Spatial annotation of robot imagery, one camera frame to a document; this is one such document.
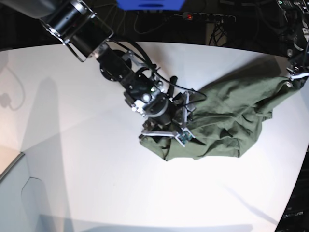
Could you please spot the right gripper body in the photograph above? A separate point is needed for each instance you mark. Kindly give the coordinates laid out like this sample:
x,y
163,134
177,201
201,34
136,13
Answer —
x,y
165,117

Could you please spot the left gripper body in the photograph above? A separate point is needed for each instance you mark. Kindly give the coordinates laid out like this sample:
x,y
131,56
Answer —
x,y
298,75

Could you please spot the green t-shirt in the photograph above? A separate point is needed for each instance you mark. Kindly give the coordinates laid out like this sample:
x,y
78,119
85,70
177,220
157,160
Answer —
x,y
230,121

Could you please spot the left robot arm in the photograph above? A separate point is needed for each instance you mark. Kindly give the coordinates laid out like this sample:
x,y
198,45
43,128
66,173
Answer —
x,y
296,13

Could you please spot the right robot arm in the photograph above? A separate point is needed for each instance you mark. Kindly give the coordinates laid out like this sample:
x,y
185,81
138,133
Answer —
x,y
79,29

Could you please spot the white power strip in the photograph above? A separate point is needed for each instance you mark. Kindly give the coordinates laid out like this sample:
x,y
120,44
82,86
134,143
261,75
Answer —
x,y
209,18

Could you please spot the blue plastic bin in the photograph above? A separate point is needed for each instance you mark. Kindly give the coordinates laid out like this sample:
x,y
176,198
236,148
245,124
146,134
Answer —
x,y
135,5

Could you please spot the grey cardboard box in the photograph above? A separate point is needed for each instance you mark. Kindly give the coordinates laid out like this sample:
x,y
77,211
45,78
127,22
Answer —
x,y
33,196

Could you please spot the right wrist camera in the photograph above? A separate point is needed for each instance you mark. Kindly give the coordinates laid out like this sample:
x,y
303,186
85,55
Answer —
x,y
184,137

